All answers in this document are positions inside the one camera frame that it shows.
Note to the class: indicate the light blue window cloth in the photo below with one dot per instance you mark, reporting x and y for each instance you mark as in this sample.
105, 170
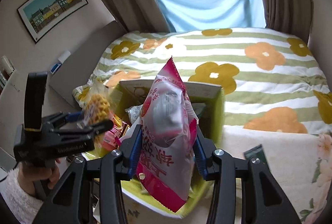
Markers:
188, 15

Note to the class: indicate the framed building picture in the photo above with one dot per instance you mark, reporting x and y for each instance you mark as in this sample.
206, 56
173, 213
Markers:
40, 16

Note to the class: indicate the grey printed snack bag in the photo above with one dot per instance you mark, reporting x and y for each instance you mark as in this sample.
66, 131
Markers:
133, 113

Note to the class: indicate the blue white item on headboard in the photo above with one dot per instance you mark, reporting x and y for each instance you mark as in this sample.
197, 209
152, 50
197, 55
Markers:
61, 59

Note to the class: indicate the left hand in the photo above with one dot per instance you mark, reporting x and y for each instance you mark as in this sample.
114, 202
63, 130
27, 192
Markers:
28, 174

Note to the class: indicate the dark green sachet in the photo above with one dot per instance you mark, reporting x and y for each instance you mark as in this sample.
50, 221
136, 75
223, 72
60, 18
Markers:
256, 152

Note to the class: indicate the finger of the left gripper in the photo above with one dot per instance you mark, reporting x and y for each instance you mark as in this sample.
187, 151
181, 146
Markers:
61, 118
90, 131

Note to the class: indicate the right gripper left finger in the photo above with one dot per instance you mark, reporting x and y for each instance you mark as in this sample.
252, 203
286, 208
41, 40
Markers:
71, 199

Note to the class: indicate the pink strawberry snack bag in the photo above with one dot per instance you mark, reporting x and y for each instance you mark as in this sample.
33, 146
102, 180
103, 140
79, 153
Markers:
168, 134

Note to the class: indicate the left white fleece forearm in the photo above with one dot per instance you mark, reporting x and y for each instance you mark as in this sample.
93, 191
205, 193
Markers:
23, 206

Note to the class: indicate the yellow green cardboard box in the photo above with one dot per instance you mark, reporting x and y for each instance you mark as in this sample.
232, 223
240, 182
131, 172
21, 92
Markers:
207, 103

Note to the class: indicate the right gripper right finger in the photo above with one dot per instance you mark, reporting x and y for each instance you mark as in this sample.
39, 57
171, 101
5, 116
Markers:
263, 200

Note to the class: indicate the blue cream waffle snack bag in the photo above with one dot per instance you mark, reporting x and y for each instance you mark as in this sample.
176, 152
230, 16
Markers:
99, 104

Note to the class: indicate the grey headboard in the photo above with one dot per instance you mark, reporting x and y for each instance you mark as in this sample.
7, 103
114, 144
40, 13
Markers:
77, 69

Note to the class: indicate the floral striped duvet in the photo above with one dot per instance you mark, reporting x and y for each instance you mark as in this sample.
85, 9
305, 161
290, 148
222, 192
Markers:
271, 80

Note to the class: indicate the pink striped snack bag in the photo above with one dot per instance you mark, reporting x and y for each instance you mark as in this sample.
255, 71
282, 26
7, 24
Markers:
112, 137

